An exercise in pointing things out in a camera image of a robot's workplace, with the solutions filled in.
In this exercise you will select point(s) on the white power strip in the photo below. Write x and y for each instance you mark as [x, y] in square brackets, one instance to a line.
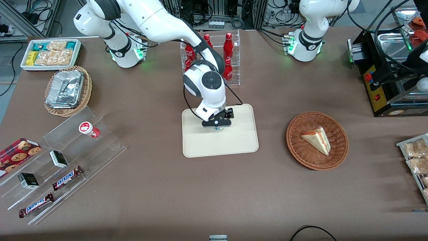
[216, 24]

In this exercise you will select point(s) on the small grey device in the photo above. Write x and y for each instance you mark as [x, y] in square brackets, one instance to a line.
[218, 238]

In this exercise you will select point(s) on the red cola bottle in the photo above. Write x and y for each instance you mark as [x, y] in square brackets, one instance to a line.
[228, 47]
[207, 37]
[229, 72]
[188, 65]
[189, 53]

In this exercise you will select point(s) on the clear snack bag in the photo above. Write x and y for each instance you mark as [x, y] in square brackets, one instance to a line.
[426, 193]
[416, 149]
[418, 165]
[425, 181]

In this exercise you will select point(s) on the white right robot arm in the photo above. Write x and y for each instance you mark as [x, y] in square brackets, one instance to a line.
[157, 20]

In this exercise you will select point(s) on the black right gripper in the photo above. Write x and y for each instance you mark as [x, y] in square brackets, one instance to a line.
[228, 114]

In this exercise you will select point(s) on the white snack tray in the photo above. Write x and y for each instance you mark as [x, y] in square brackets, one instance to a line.
[77, 55]

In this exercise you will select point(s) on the wrapped triangle sandwich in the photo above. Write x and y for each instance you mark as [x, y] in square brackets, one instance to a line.
[317, 140]

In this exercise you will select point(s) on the yellow snack packet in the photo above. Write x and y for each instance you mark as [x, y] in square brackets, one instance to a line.
[31, 58]

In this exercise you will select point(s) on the oval wicker basket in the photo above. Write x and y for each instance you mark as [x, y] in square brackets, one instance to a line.
[87, 88]

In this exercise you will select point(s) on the clear acrylic stepped stand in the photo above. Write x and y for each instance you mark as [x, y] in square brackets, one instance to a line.
[100, 147]

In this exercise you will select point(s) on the red cookie box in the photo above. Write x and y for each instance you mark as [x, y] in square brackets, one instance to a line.
[18, 155]

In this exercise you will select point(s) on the small black box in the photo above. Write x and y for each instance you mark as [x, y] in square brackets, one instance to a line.
[59, 159]
[28, 180]

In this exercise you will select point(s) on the red lid yogurt cup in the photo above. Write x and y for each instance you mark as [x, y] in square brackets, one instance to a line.
[88, 129]

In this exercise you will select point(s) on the clear cracker bag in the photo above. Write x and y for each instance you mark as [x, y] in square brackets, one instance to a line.
[53, 58]
[57, 46]

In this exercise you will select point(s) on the snickers bar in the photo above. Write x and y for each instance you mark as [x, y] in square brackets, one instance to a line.
[67, 178]
[36, 205]

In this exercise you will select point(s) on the teal snack packet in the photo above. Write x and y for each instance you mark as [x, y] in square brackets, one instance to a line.
[71, 45]
[40, 46]

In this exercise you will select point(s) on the steel tray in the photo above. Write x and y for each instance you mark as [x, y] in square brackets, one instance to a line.
[393, 45]

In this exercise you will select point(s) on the black fryer machine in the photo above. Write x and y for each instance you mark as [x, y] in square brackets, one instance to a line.
[381, 100]

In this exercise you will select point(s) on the round wicker basket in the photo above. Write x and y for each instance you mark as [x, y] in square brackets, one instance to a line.
[301, 154]

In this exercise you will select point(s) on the foil tray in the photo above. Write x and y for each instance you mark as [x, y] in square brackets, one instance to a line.
[65, 88]

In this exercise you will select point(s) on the clear acrylic bottle rack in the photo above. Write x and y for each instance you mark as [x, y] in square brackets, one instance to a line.
[235, 67]

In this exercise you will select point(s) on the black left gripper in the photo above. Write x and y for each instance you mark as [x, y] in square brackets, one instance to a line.
[412, 57]

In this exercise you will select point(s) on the beige plastic tray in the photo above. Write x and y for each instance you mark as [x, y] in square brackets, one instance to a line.
[219, 144]

